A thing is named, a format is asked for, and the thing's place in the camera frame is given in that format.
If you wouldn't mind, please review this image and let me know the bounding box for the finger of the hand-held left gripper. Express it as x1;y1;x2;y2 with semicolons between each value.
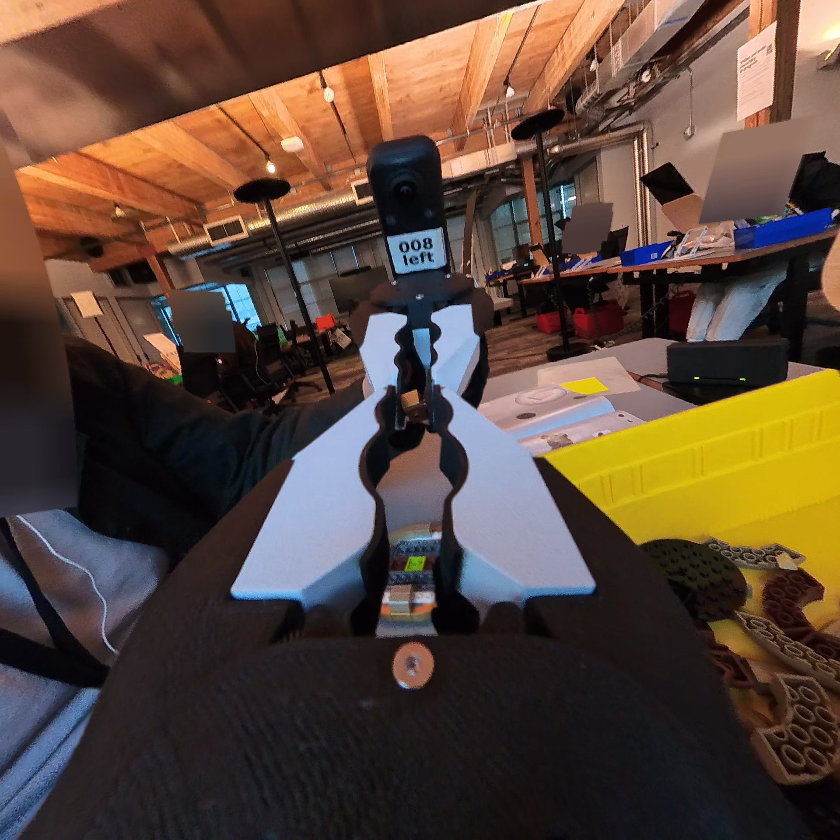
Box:
425;304;483;392
359;311;413;392

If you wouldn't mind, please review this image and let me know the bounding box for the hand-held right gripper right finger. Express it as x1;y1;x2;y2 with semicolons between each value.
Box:
430;386;597;636

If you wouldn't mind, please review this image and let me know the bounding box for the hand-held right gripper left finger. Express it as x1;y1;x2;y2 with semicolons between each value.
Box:
231;386;395;636

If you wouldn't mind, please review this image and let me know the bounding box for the round toy brick assembly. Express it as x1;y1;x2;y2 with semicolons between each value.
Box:
379;520;442;621

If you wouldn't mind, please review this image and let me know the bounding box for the yellow plastic bin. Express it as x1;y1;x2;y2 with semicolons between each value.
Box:
541;371;840;788

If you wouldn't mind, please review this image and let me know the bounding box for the person's left forearm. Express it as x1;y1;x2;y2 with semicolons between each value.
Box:
64;335;368;572

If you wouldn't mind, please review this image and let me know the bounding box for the white instruction booklet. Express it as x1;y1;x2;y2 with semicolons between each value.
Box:
479;384;647;457

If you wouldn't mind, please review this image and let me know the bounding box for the red plastic bin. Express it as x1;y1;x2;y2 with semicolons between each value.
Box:
572;302;626;340

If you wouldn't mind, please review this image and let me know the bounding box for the black pole stand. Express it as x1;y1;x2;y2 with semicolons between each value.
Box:
511;108;592;363
233;178;337;396

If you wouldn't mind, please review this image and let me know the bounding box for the white paper sheet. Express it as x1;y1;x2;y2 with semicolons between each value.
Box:
537;356;641;396

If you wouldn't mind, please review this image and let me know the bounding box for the black round toy plate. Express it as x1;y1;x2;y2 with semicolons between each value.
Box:
640;538;750;624

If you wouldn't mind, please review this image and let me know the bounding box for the person's torso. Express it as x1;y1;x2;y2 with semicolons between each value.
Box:
0;505;175;840

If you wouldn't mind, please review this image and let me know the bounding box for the blue plastic bin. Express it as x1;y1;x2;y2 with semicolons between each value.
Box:
619;239;675;268
734;207;839;250

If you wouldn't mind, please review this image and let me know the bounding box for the open cardboard box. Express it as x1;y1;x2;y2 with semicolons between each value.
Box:
640;163;704;229

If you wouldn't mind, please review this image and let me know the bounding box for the black charger box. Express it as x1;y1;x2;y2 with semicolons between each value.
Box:
666;338;790;396

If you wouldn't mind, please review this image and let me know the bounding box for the wooden work table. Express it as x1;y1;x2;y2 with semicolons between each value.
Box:
515;226;840;365

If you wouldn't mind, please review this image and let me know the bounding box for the pile of brown toy bricks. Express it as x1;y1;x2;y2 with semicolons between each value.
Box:
640;537;840;788

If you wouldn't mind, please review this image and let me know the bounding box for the white thin cable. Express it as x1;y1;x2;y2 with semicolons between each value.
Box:
14;514;119;656

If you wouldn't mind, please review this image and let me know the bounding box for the black lanyard strap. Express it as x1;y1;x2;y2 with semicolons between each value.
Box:
0;518;111;690

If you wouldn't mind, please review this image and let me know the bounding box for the white paper wall notice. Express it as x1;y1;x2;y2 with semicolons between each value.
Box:
736;20;780;122

